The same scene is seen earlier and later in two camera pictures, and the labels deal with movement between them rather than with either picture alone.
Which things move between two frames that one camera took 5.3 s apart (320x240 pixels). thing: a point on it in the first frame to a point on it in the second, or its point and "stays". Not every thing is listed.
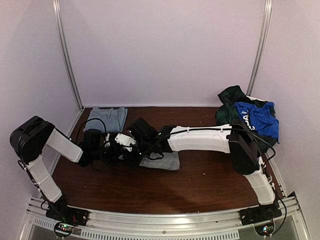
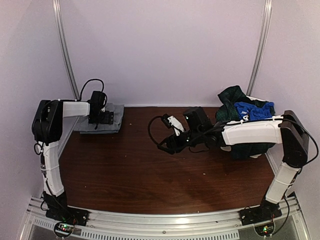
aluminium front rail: x=227 y=225 stays
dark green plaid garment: x=227 y=111 stays
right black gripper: x=136 y=161 to x=171 y=141
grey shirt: x=170 y=161 to x=83 y=126
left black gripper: x=115 y=154 to x=105 y=121
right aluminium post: x=261 y=47 stays
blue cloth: x=262 y=118 stays
